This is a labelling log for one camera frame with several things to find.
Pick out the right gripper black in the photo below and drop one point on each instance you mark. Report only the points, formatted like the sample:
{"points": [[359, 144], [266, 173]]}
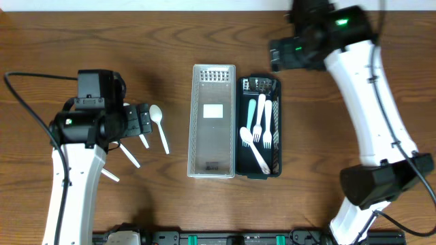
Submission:
{"points": [[291, 60]]}

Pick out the black plastic basket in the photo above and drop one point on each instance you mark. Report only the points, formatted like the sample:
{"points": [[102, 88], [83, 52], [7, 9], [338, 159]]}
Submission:
{"points": [[249, 87]]}

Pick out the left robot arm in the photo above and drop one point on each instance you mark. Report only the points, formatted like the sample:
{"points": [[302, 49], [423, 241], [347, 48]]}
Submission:
{"points": [[84, 129]]}

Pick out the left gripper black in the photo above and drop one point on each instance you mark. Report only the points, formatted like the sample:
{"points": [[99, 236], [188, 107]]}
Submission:
{"points": [[132, 126]]}

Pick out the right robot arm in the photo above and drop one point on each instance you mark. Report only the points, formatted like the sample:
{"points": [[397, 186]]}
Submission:
{"points": [[343, 43]]}

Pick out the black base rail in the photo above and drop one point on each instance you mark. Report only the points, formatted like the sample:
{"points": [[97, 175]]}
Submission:
{"points": [[132, 234]]}

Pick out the clear plastic basket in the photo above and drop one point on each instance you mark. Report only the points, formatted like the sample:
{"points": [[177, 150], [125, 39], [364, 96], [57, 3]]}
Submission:
{"points": [[212, 126]]}

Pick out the white plastic spoon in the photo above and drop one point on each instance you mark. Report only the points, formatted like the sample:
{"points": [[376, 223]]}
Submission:
{"points": [[129, 155], [156, 116], [144, 141], [247, 137], [110, 175]]}

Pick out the white plastic fork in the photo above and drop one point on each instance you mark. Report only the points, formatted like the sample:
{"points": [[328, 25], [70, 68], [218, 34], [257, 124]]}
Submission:
{"points": [[267, 136], [250, 113], [257, 129]]}

